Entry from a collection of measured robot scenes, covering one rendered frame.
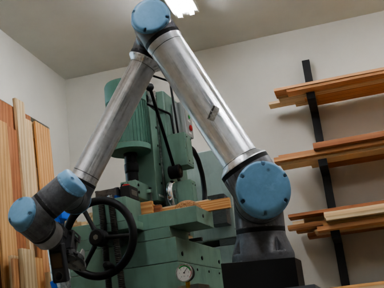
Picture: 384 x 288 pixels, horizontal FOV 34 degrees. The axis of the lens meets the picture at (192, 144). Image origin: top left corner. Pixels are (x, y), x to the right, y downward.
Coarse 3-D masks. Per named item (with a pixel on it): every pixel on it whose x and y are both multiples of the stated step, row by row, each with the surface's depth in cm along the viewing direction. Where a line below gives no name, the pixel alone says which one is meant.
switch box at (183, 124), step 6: (180, 102) 287; (180, 108) 286; (180, 114) 285; (186, 114) 287; (174, 120) 285; (180, 120) 284; (186, 120) 285; (174, 126) 285; (180, 126) 284; (186, 126) 283; (192, 126) 292; (180, 132) 283; (186, 132) 282; (192, 132) 290; (192, 138) 290
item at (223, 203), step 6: (222, 198) 239; (228, 198) 239; (204, 204) 241; (210, 204) 241; (216, 204) 240; (222, 204) 239; (228, 204) 238; (162, 210) 246; (210, 210) 240; (216, 210) 241
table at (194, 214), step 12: (144, 216) 232; (156, 216) 230; (168, 216) 228; (180, 216) 227; (192, 216) 225; (204, 216) 234; (72, 228) 240; (84, 228) 239; (108, 228) 225; (120, 228) 223; (144, 228) 230; (156, 228) 229; (180, 228) 235; (192, 228) 238; (204, 228) 241; (84, 240) 237
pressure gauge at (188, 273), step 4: (184, 264) 215; (180, 268) 216; (184, 268) 215; (188, 268) 215; (192, 268) 215; (176, 272) 216; (180, 272) 215; (188, 272) 214; (192, 272) 214; (176, 276) 215; (180, 276) 215; (184, 276) 214; (188, 276) 214; (192, 276) 214; (180, 280) 214; (184, 280) 214; (188, 280) 213; (188, 284) 215
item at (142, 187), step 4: (132, 180) 250; (136, 180) 250; (132, 184) 249; (136, 184) 249; (140, 184) 253; (144, 184) 257; (140, 188) 252; (144, 188) 256; (148, 188) 260; (140, 192) 251; (144, 192) 255; (140, 196) 250; (144, 196) 254; (148, 196) 258; (140, 200) 255; (144, 200) 256; (148, 200) 258
